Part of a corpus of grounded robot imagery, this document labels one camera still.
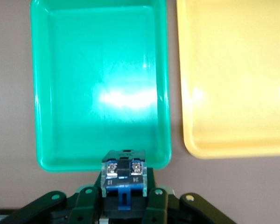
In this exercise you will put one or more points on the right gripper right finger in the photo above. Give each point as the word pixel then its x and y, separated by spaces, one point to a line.
pixel 158 205

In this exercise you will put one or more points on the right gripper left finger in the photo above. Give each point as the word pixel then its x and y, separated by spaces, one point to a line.
pixel 84 205

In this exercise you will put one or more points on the green push button switch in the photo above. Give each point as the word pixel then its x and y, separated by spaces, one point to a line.
pixel 123 172

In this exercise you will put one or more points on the green plastic tray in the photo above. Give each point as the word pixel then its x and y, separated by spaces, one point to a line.
pixel 95 70

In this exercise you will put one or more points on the yellow plastic tray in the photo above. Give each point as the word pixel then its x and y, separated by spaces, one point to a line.
pixel 235 70

